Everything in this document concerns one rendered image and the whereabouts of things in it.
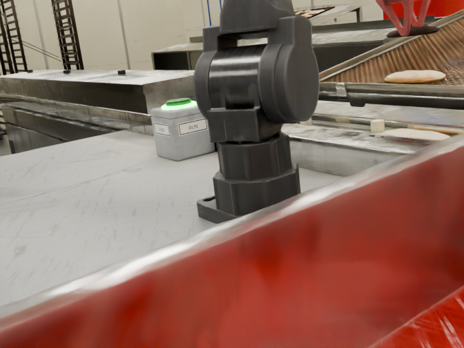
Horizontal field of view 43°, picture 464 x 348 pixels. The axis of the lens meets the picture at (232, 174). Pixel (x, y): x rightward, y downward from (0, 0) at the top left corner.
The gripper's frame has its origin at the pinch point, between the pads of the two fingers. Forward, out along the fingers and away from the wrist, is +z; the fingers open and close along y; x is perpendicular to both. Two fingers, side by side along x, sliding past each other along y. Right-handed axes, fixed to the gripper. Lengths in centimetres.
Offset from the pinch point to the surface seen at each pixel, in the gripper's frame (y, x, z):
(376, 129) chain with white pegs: 31.6, 15.2, 6.1
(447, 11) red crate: -279, -167, 46
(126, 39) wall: -306, -662, 35
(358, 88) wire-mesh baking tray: 20.1, 3.5, 4.4
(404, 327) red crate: 64, 42, 5
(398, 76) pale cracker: 16.2, 8.0, 3.9
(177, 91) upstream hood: 27.7, -34.4, 2.0
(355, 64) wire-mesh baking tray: 6.6, -8.0, 4.2
